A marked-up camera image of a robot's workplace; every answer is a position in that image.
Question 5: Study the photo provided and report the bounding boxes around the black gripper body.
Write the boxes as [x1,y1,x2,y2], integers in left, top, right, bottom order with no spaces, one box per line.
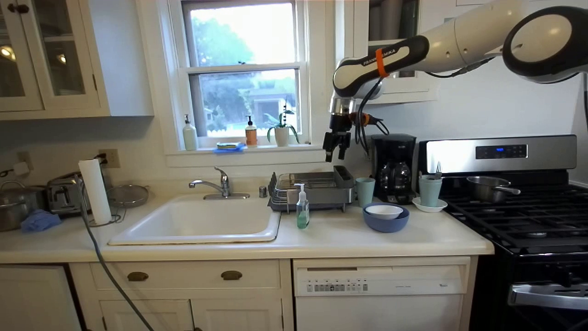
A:
[328,111,356,144]

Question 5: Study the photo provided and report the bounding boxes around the orange soap bottle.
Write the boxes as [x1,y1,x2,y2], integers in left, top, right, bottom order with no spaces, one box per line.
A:
[244,114,258,149]

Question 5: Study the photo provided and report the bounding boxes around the white pump bottle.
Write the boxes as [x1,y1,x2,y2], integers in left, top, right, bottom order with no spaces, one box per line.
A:
[181,114,199,153]

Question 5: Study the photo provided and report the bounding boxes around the white kitchen sink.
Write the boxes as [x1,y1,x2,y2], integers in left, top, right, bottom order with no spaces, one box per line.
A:
[108,197,282,247]

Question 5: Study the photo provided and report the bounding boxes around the grey dish rack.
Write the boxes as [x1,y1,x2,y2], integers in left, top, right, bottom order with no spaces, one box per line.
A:
[266,164,357,215]

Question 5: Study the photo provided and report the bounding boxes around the plant in white pot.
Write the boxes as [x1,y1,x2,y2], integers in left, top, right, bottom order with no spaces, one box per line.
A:
[264,103,300,149]

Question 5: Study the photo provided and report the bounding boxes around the light blue plastic cup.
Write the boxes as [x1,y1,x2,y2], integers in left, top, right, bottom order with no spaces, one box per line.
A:
[416,173,444,208]
[354,177,376,210]

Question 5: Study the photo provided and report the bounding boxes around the black coffee maker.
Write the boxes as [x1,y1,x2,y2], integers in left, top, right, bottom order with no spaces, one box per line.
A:
[367,133,418,206]

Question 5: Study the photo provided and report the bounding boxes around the small white bowl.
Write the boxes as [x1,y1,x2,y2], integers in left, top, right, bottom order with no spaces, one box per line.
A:
[365,202,405,221]

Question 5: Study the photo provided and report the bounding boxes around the blue ceramic bowl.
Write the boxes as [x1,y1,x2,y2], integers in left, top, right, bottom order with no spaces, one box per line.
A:
[361,202,411,236]

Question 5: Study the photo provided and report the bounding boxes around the blue sponge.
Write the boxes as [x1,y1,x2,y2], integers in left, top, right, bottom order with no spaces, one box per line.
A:
[212,142,245,155]

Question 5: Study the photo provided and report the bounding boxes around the white saucer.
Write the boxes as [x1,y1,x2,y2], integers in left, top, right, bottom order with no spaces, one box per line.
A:
[409,195,447,215]

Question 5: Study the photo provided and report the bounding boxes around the chrome faucet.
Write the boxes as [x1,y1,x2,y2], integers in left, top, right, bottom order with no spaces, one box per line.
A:
[187,166,251,202]

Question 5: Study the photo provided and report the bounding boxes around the white framed window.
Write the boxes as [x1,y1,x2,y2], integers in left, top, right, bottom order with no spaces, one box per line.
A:
[133,0,337,168]

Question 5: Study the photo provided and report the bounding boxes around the steel saucepan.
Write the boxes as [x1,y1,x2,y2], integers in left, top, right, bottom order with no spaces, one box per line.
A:
[464,175,523,204]

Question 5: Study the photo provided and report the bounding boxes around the white dishwasher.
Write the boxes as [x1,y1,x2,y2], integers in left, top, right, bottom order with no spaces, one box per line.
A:
[291,256,473,331]

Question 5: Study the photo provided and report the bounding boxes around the black gas stove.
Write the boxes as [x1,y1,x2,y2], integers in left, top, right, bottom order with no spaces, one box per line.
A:
[416,134,588,331]

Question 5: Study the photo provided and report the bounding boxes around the glass pot lid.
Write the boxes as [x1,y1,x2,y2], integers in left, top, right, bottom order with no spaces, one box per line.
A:
[108,182,152,210]

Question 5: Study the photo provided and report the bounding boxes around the white base cabinet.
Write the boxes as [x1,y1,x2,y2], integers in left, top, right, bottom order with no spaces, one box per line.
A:
[0,259,295,331]

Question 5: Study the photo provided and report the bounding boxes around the white paper towel roll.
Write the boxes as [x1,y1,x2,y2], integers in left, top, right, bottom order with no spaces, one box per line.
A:
[76,156,115,226]

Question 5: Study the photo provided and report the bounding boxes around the silver toaster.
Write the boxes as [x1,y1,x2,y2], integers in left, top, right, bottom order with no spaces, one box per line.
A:
[43,173,87,217]

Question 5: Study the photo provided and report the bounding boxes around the blue cloth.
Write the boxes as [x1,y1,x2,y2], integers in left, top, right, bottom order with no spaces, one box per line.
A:
[18,208,62,236]

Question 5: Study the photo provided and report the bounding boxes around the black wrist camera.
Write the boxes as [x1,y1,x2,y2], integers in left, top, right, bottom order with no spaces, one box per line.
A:
[350,111,374,127]

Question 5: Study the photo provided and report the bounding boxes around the orange cable strap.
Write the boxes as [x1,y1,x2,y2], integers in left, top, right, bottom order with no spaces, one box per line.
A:
[372,46,389,79]

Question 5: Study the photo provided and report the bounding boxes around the white glass door wall cabinet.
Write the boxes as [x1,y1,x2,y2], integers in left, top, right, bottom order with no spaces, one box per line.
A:
[350,0,433,105]
[0,0,153,122]

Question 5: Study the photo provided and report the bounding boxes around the wall power outlet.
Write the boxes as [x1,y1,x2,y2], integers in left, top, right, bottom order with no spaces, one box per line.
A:
[97,147,120,171]

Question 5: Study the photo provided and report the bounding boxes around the dark power cord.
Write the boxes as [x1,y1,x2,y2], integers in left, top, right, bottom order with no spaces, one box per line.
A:
[74,195,153,331]

